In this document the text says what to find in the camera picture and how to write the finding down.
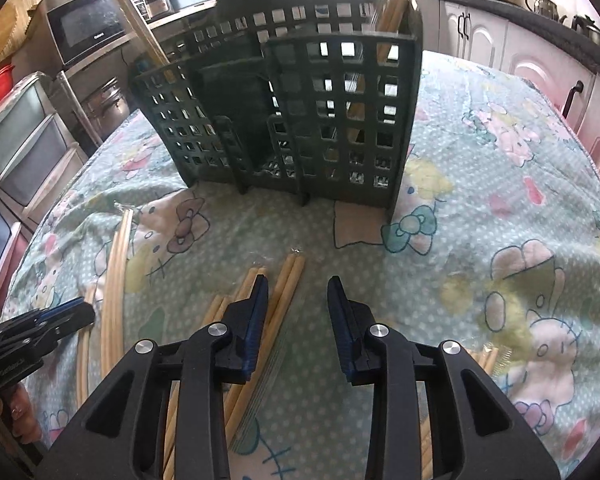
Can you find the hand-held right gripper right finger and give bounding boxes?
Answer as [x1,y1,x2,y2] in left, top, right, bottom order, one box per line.
[327,276,563,480]

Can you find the dark kettle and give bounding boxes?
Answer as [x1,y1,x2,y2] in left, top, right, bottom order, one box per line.
[572,14,600,46]

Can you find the woven straw basket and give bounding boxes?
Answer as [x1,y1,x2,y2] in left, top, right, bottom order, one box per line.
[0,0,41,68]

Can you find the dark green utensil holder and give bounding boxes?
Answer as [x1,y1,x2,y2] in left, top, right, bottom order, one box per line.
[129,0,425,223]

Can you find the white kitchen cabinets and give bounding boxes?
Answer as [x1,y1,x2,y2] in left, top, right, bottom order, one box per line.
[412,0,600,201]

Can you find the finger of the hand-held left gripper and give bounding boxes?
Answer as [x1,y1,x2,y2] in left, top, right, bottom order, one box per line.
[0,298,84,332]
[27,304,96,356]

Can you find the cartoon printed blanket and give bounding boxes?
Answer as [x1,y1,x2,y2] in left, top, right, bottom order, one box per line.
[2,50,600,480]

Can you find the stacked steel pot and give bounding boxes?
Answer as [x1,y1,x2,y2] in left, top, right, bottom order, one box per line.
[80,77,131,141]

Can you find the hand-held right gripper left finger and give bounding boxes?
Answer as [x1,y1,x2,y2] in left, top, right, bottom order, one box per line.
[40,276,270,480]

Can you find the person's left hand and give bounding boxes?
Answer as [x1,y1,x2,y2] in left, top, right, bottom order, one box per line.
[0,385,43,443]

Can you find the stone kitchen shelf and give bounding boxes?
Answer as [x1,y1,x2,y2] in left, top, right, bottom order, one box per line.
[55,0,218,156]

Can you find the black kitchen counter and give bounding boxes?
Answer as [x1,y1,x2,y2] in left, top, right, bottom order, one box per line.
[410,0,600,91]

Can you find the bamboo chopstick pair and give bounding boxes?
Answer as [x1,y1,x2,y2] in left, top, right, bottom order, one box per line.
[347,0,422,146]
[100,207,135,381]
[162,266,271,480]
[200,296,231,331]
[222,251,307,453]
[419,342,501,480]
[107,0,176,81]

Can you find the black microwave oven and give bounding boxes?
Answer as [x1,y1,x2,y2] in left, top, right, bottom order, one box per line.
[45,0,131,67]

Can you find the steel kettle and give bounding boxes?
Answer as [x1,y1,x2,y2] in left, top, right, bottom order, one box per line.
[525,0,568,23]

